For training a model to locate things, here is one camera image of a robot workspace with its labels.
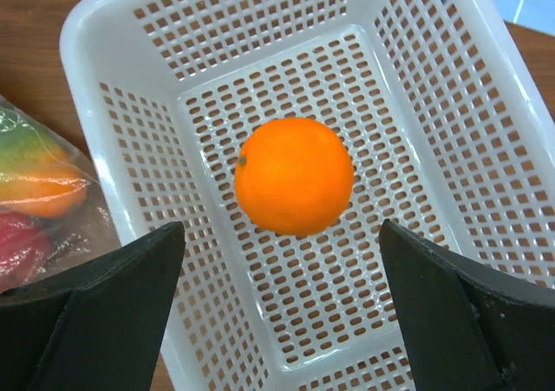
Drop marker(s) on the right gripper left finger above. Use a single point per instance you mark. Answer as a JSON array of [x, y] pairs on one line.
[[97, 326]]

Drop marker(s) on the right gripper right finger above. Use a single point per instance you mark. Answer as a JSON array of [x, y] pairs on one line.
[[466, 326]]

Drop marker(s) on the red fake apple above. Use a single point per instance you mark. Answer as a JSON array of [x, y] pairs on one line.
[[25, 246]]

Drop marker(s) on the clear zip top bag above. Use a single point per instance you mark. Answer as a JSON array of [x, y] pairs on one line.
[[81, 235]]

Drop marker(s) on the orange fake orange front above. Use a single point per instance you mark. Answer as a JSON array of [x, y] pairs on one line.
[[294, 176]]

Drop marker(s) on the white perforated plastic basket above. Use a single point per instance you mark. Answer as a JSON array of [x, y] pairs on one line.
[[446, 130]]

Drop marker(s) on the green fake apple top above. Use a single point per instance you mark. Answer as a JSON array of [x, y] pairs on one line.
[[26, 143]]

